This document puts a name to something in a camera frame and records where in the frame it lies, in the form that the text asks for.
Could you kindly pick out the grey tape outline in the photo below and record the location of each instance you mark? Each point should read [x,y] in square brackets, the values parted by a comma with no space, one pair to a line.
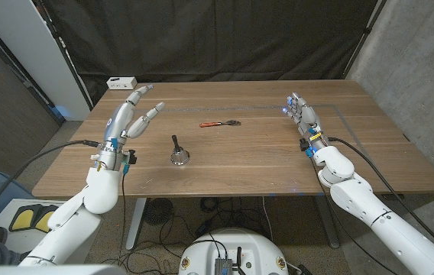
[240,109]

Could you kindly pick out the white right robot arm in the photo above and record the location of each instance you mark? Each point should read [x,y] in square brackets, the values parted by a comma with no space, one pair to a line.
[392,229]

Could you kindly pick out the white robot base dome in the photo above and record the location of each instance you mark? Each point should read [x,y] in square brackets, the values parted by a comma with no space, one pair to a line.
[240,244]

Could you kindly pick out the grey electronics box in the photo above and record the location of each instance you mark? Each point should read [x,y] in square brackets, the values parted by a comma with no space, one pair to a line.
[223,266]

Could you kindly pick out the black round fan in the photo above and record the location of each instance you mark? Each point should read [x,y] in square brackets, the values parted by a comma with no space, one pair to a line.
[158,212]

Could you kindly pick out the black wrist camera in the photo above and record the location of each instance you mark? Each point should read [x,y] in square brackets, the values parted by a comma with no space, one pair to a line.
[303,145]
[131,157]

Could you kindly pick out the white leaning wall panel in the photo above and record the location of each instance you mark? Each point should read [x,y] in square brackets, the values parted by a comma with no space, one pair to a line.
[30,46]

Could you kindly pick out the black backdrop stand pole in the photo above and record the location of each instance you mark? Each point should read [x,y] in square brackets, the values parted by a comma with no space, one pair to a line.
[63,53]
[365,38]

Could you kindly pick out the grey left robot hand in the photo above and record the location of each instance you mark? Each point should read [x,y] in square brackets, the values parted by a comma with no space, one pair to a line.
[119,122]

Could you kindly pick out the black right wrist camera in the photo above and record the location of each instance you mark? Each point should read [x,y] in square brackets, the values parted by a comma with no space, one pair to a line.
[303,145]

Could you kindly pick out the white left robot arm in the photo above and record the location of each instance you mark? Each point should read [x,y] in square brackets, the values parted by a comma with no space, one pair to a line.
[98,191]

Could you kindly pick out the white platform board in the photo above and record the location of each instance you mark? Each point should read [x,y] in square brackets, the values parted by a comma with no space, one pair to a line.
[14,242]

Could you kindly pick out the white power strip box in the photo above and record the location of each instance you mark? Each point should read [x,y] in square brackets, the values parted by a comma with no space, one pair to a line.
[121,83]

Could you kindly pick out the black antenna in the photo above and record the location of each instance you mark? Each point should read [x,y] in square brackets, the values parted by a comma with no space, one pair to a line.
[238,256]

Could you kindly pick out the grey table leg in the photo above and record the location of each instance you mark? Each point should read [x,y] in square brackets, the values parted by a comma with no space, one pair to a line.
[328,225]

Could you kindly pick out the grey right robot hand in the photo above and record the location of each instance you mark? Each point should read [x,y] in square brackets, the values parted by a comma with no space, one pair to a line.
[308,118]

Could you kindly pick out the black backdrop curtain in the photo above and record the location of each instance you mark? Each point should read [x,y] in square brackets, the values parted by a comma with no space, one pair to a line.
[209,38]

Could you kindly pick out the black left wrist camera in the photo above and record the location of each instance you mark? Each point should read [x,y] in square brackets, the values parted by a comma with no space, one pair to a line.
[131,157]

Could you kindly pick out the white table leg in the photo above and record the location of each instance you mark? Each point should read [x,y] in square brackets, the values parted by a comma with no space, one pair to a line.
[136,225]

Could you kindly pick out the yellow and black foot pedal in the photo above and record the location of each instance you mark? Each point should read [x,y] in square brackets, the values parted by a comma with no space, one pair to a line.
[47,221]
[24,220]

